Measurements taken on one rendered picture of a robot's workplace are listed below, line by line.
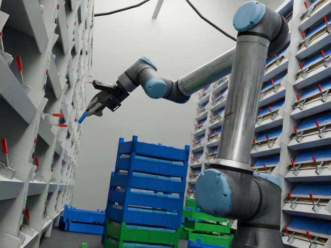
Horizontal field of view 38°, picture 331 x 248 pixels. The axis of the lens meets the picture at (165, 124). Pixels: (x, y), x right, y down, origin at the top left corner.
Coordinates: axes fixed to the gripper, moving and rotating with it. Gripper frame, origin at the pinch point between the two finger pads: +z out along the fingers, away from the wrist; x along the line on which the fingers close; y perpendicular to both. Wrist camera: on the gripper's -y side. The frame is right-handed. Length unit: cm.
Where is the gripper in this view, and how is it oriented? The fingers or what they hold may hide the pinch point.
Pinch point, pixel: (86, 111)
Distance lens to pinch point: 217.1
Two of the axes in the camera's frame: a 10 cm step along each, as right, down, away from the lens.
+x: -4.0, -6.0, 6.9
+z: -7.6, 6.4, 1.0
